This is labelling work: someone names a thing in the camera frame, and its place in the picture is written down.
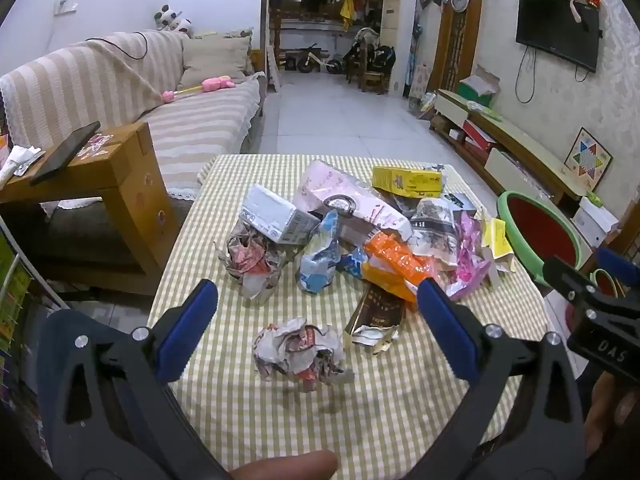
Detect pile of trash wrappers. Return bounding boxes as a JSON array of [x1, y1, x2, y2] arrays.
[[292, 160, 413, 241]]

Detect pink plastic wrapper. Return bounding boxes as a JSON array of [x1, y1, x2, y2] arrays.
[[447, 210, 493, 301]]

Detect person's left hand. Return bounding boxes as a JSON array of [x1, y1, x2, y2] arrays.
[[229, 450, 340, 480]]

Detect yellow white torn carton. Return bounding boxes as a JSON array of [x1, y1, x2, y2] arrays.
[[480, 217, 516, 291]]

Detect beige pillow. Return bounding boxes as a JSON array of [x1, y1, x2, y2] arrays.
[[180, 35, 256, 91]]

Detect white cardboard box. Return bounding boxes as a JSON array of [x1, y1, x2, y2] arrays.
[[572, 196, 621, 241]]

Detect beige striped sofa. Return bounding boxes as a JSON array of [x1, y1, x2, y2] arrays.
[[0, 30, 268, 296]]

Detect large red green-rimmed bin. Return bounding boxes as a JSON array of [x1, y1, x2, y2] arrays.
[[496, 190, 596, 288]]

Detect orange snack wrapper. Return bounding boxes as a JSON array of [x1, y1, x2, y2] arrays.
[[362, 232, 436, 311]]

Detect wire rack with colourful books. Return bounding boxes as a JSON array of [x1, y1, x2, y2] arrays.
[[0, 217, 71, 441]]

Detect white standing air conditioner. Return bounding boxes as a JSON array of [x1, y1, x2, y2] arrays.
[[382, 0, 418, 96]]

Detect long green packet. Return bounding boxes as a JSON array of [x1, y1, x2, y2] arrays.
[[465, 101, 503, 121]]

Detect person's right hand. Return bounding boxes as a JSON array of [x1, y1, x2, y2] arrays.
[[582, 374, 640, 461]]

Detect crumpled white paper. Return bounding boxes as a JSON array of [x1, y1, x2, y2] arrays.
[[0, 145, 46, 186]]

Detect pink white sticker sheets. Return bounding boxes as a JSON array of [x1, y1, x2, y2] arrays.
[[75, 132, 117, 158]]

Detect small blue wrapper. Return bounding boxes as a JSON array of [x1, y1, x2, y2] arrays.
[[340, 247, 371, 278]]

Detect green box with white paper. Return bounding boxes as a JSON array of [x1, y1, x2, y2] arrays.
[[457, 65, 501, 108]]

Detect small wooden chair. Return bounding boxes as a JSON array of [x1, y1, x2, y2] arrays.
[[360, 70, 391, 93]]

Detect wooden side table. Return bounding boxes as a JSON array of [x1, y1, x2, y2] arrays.
[[0, 122, 181, 296]]

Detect red flat box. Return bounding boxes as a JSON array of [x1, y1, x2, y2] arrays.
[[462, 120, 498, 151]]

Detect grey white carton box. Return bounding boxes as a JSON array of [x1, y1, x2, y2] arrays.
[[240, 184, 321, 246]]

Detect newspaper ball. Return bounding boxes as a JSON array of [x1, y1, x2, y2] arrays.
[[252, 317, 353, 391], [215, 225, 288, 306]]

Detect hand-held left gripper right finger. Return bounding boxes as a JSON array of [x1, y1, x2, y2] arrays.
[[410, 278, 587, 480]]

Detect yellow black printed box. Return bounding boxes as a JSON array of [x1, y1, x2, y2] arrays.
[[372, 165, 443, 198]]

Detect black tablet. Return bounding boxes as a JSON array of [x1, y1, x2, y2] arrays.
[[29, 121, 102, 186]]

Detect star checkers game board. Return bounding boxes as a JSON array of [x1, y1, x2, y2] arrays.
[[564, 127, 614, 183]]

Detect gold brown foil packet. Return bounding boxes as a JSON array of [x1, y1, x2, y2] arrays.
[[342, 285, 406, 356]]

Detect pink toy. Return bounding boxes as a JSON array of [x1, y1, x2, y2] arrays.
[[161, 76, 236, 102]]

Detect child's balance bike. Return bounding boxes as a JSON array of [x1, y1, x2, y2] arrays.
[[295, 42, 346, 75]]

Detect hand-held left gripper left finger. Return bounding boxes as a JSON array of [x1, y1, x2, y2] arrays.
[[37, 278, 236, 480]]

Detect panda plush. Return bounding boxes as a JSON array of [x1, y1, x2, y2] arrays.
[[152, 4, 193, 33]]

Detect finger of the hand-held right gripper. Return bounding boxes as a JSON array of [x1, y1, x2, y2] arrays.
[[542, 256, 619, 324], [597, 246, 640, 292]]

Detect small red green-rimmed bin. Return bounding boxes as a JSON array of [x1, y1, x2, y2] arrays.
[[590, 267, 631, 301]]

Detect colourful poster board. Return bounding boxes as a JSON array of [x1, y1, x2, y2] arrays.
[[409, 25, 432, 108]]

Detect black wall television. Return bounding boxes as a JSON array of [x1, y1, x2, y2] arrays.
[[515, 0, 601, 73]]

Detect long wooden television cabinet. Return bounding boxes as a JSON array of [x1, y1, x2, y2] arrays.
[[430, 88, 596, 206]]

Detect wooden door frame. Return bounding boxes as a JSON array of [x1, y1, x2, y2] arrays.
[[430, 0, 485, 92]]

